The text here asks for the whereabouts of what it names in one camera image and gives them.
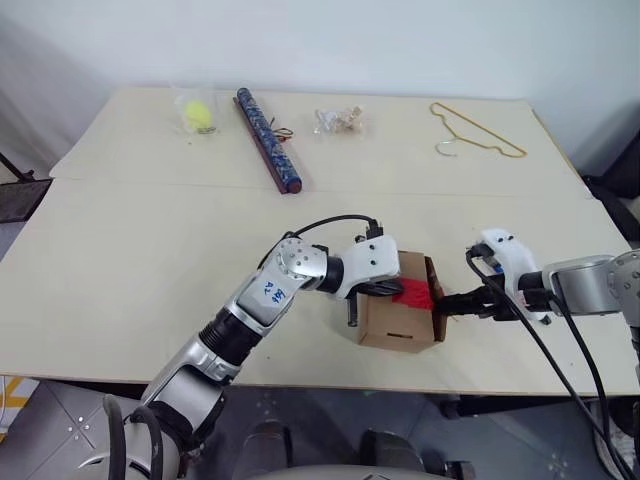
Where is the gold wire clothes hanger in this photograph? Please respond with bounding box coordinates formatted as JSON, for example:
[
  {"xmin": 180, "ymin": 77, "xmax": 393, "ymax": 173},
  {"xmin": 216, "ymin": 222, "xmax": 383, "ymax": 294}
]
[{"xmin": 429, "ymin": 100, "xmax": 530, "ymax": 160}]

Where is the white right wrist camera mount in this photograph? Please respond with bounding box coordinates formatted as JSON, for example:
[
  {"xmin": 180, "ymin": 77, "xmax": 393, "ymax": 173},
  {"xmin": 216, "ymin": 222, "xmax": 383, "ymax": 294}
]
[{"xmin": 478, "ymin": 226, "xmax": 555, "ymax": 325}]

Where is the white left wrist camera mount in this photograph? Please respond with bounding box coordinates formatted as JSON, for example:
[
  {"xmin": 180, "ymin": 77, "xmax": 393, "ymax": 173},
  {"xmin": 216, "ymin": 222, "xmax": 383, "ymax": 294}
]
[{"xmin": 337, "ymin": 233, "xmax": 402, "ymax": 302}]

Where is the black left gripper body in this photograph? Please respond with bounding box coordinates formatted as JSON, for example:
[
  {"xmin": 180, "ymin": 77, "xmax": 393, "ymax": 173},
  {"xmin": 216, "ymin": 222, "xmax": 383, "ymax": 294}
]
[{"xmin": 355, "ymin": 280, "xmax": 385, "ymax": 302}]

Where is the black left wrist camera cable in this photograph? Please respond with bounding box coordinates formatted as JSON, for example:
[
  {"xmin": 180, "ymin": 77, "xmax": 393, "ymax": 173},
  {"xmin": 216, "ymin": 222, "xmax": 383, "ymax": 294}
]
[{"xmin": 258, "ymin": 214, "xmax": 385, "ymax": 267}]

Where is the yellow tennis ball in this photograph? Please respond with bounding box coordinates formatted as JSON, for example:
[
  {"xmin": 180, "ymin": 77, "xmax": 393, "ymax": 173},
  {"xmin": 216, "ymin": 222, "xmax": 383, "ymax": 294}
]
[{"xmin": 183, "ymin": 99, "xmax": 213, "ymax": 128}]

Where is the black metal stand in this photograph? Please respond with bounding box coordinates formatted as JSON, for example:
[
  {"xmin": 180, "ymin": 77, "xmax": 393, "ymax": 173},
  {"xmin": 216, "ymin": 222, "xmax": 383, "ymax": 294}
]
[{"xmin": 0, "ymin": 148, "xmax": 54, "ymax": 224}]

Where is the clear bag of wooden pieces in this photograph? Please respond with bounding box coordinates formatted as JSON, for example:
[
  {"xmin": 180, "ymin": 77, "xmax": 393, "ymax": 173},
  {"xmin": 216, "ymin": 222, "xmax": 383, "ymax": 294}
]
[{"xmin": 311, "ymin": 103, "xmax": 370, "ymax": 137}]

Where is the clear plastic bag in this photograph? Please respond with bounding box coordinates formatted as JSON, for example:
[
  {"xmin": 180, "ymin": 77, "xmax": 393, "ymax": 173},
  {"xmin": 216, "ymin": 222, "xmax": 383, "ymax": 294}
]
[{"xmin": 169, "ymin": 83, "xmax": 222, "ymax": 137}]

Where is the brown cardboard box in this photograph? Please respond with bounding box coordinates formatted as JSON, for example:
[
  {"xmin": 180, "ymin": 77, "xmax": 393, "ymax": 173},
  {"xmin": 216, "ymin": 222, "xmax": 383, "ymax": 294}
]
[{"xmin": 355, "ymin": 250, "xmax": 454, "ymax": 354}]

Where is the blue patterned rolled scroll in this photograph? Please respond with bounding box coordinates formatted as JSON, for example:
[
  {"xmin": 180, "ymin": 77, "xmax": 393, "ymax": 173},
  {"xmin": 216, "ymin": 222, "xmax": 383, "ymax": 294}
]
[{"xmin": 231, "ymin": 86, "xmax": 306, "ymax": 197}]

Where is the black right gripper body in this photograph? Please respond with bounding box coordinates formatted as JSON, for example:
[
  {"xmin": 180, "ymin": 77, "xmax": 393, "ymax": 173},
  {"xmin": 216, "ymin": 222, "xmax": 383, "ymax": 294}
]
[{"xmin": 480, "ymin": 283, "xmax": 525, "ymax": 322}]

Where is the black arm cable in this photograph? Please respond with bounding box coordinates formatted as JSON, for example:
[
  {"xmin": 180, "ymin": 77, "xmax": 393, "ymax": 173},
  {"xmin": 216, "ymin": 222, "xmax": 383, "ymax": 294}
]
[
  {"xmin": 101, "ymin": 393, "xmax": 167, "ymax": 480},
  {"xmin": 547, "ymin": 292, "xmax": 617, "ymax": 454}
]

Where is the red tape strip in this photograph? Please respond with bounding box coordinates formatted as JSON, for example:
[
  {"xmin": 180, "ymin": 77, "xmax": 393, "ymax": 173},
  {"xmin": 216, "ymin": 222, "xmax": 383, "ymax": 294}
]
[{"xmin": 390, "ymin": 279, "xmax": 436, "ymax": 313}]

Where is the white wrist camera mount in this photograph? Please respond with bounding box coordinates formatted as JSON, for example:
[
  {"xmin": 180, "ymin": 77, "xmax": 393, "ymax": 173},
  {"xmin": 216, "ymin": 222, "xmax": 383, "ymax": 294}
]
[
  {"xmin": 337, "ymin": 233, "xmax": 402, "ymax": 302},
  {"xmin": 478, "ymin": 226, "xmax": 555, "ymax": 325}
]

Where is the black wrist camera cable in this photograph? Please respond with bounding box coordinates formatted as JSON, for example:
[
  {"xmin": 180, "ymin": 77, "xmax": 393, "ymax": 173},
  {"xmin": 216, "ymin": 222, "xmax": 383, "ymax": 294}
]
[
  {"xmin": 464, "ymin": 241, "xmax": 637, "ymax": 480},
  {"xmin": 258, "ymin": 214, "xmax": 385, "ymax": 267}
]

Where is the red scroll string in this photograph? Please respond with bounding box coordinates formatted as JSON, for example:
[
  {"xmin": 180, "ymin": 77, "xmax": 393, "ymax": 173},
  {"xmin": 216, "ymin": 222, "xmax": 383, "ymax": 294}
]
[{"xmin": 266, "ymin": 116, "xmax": 296, "ymax": 145}]

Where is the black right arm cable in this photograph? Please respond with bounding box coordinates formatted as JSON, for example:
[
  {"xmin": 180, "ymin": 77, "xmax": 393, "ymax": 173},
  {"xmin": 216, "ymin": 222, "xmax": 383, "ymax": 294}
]
[{"xmin": 547, "ymin": 292, "xmax": 617, "ymax": 454}]

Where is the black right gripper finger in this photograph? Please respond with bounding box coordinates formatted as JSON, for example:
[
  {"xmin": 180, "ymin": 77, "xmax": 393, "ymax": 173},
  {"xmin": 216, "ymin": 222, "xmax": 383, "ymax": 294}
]
[
  {"xmin": 438, "ymin": 301, "xmax": 496, "ymax": 318},
  {"xmin": 437, "ymin": 288, "xmax": 496, "ymax": 305}
]

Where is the dark rounded shape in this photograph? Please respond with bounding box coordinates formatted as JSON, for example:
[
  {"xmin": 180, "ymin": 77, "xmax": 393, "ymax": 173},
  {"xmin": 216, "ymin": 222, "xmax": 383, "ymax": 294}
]
[{"xmin": 358, "ymin": 427, "xmax": 422, "ymax": 472}]

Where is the brown wooden foot block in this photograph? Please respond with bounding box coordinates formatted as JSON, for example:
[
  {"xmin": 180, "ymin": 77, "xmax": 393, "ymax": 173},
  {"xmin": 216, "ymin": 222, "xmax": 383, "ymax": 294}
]
[{"xmin": 439, "ymin": 458, "xmax": 477, "ymax": 480}]

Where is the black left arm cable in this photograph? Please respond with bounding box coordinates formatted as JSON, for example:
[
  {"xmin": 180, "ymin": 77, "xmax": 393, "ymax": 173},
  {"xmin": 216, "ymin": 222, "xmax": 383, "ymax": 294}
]
[{"xmin": 101, "ymin": 393, "xmax": 167, "ymax": 480}]

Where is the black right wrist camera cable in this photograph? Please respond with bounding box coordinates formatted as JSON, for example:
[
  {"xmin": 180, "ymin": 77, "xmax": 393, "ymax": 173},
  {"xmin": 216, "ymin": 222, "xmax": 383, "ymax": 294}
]
[{"xmin": 464, "ymin": 241, "xmax": 637, "ymax": 480}]

